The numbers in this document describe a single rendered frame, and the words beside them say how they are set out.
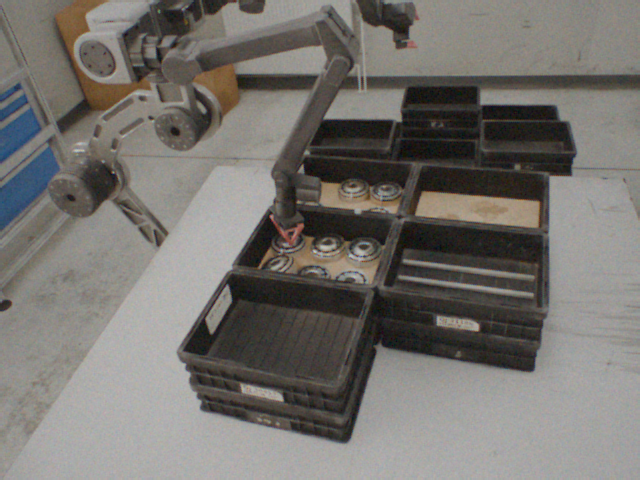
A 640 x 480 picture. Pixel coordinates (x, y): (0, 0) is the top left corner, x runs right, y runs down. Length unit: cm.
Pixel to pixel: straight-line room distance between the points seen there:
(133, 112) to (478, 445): 142
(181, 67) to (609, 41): 366
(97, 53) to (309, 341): 85
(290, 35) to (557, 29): 341
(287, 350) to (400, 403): 31
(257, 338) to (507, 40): 348
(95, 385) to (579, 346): 129
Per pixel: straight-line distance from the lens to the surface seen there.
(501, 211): 180
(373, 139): 289
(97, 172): 211
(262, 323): 147
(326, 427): 134
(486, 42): 450
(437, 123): 297
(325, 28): 122
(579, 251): 190
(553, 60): 459
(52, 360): 287
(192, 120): 174
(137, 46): 142
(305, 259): 163
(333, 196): 187
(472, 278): 156
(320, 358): 137
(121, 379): 166
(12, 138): 331
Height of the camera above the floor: 188
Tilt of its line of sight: 39 degrees down
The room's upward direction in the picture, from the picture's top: 7 degrees counter-clockwise
